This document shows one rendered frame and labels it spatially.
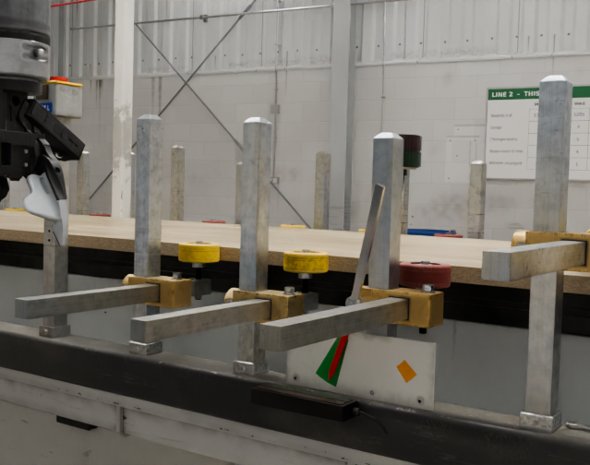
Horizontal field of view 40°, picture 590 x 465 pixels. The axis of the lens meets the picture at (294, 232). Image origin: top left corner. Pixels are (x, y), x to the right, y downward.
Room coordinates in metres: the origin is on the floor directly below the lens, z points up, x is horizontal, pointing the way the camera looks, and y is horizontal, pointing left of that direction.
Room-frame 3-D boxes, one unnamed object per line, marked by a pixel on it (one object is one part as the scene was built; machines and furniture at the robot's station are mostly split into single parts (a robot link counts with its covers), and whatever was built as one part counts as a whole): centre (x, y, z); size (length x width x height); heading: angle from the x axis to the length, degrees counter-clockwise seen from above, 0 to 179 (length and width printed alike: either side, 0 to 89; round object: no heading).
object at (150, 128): (1.52, 0.28, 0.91); 0.03 x 0.03 x 0.48; 56
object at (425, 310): (1.23, -0.16, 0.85); 0.13 x 0.06 x 0.05; 56
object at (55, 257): (1.67, 0.49, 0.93); 0.05 x 0.05 x 0.45; 56
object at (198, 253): (1.58, 0.19, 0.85); 0.08 x 0.08 x 0.11
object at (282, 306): (1.37, 0.05, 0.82); 0.13 x 0.06 x 0.05; 56
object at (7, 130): (0.99, 0.36, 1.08); 0.09 x 0.08 x 0.12; 151
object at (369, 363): (1.24, -0.10, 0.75); 0.26 x 0.01 x 0.10; 56
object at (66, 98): (1.66, 0.49, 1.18); 0.07 x 0.07 x 0.08; 56
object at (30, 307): (1.42, 0.30, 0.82); 0.43 x 0.03 x 0.04; 146
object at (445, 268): (1.27, -0.21, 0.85); 0.08 x 0.08 x 0.11
